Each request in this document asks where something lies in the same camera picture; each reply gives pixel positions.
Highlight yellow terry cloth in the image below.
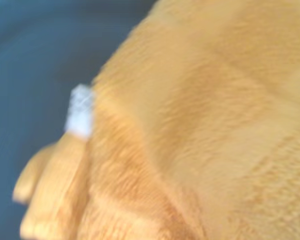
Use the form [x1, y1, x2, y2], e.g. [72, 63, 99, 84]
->
[12, 0, 300, 240]

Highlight blue plate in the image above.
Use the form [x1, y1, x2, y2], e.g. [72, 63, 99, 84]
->
[0, 0, 163, 240]

